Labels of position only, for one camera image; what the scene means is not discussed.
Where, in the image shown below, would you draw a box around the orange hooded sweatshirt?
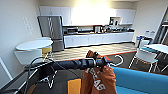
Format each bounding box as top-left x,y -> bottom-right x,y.
80,49 -> 118,94

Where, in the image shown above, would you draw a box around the white lower kitchen cabinets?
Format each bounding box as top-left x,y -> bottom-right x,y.
63,31 -> 135,49

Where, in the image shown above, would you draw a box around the white kitchen cabinets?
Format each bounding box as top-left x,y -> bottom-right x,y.
38,5 -> 137,26
63,31 -> 135,49

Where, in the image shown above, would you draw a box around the orange square side table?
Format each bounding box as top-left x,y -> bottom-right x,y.
67,78 -> 82,94

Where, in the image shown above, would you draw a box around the black coffee machine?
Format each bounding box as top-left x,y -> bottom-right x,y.
92,24 -> 103,34

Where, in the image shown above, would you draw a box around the blue lidded waste bin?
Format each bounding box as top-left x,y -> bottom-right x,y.
135,35 -> 145,48

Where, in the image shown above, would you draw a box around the yellow high stool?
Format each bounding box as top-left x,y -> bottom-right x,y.
38,46 -> 54,62

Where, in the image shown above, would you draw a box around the stainless steel fridge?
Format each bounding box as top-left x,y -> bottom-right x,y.
37,15 -> 65,53

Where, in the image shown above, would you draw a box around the white square dining table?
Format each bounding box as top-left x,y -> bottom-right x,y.
141,43 -> 168,55

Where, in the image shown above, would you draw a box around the round white high table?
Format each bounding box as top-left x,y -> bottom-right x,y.
15,39 -> 55,52

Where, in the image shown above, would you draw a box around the white upper kitchen cabinets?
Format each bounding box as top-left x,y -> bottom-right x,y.
38,5 -> 137,26

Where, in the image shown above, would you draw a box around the thin grey gripper cable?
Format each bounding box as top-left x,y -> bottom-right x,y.
49,61 -> 82,80

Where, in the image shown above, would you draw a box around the white open wall shelf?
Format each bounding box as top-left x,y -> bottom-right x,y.
108,16 -> 122,27

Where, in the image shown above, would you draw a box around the white wall papers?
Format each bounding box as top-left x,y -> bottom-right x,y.
22,15 -> 34,36

